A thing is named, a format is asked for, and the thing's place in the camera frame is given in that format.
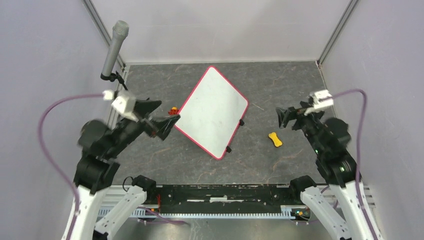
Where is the yellow bone-shaped eraser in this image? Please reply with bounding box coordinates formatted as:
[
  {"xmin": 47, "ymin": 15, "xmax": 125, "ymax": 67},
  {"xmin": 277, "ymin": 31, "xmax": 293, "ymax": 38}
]
[{"xmin": 268, "ymin": 132, "xmax": 283, "ymax": 148}]

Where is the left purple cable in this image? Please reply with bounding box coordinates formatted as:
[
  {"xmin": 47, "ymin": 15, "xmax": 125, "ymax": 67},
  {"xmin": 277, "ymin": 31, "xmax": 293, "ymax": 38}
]
[{"xmin": 37, "ymin": 93, "xmax": 105, "ymax": 240}]

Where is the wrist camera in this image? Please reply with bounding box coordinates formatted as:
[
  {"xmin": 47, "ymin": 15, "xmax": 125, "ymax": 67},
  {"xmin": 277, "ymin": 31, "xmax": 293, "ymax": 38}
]
[
  {"xmin": 102, "ymin": 89, "xmax": 138, "ymax": 122},
  {"xmin": 308, "ymin": 89, "xmax": 334, "ymax": 113}
]

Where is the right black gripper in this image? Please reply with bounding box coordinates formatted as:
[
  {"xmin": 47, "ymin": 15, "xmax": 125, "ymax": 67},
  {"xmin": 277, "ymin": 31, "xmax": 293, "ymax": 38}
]
[{"xmin": 275, "ymin": 100, "xmax": 326, "ymax": 155}]

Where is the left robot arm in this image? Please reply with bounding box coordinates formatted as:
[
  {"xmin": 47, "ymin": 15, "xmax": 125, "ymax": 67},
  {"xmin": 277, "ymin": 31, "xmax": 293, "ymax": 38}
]
[{"xmin": 63, "ymin": 97, "xmax": 180, "ymax": 240}]

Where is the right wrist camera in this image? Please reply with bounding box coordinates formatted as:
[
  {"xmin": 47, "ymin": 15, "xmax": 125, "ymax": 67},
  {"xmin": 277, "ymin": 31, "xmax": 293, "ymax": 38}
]
[{"xmin": 308, "ymin": 89, "xmax": 334, "ymax": 113}]

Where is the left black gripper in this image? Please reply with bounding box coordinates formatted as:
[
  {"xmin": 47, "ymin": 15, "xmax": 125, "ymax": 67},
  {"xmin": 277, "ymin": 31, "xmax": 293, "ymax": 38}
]
[{"xmin": 107, "ymin": 97, "xmax": 181, "ymax": 156}]

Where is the pink framed whiteboard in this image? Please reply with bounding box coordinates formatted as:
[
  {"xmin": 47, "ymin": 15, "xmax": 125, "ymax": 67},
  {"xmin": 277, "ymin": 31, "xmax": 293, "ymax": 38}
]
[{"xmin": 175, "ymin": 65, "xmax": 249, "ymax": 160}]

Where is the grey microphone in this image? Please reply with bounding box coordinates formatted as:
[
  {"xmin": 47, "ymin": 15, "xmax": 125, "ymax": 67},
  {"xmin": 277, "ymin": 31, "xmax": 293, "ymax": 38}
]
[{"xmin": 100, "ymin": 20, "xmax": 130, "ymax": 82}]

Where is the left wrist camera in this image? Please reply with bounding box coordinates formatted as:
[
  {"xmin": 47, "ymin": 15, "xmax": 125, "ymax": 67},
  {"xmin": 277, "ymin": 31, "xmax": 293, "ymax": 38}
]
[{"xmin": 102, "ymin": 89, "xmax": 138, "ymax": 122}]

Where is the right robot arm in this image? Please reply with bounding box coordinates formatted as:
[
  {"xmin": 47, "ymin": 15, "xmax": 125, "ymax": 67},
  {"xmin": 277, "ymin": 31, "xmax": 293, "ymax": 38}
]
[{"xmin": 275, "ymin": 101, "xmax": 383, "ymax": 240}]

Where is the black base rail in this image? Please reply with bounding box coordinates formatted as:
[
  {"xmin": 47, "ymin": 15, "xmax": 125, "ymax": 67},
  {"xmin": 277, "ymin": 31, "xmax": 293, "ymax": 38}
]
[{"xmin": 142, "ymin": 184, "xmax": 312, "ymax": 221}]

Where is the red toy block car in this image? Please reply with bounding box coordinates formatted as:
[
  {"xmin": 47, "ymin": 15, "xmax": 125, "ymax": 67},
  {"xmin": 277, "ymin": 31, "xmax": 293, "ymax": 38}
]
[{"xmin": 168, "ymin": 106, "xmax": 179, "ymax": 116}]

